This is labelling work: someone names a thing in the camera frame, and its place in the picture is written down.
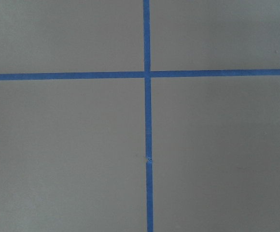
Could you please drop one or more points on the brown paper table cover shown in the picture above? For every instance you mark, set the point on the brown paper table cover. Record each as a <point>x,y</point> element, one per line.
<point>139,115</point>

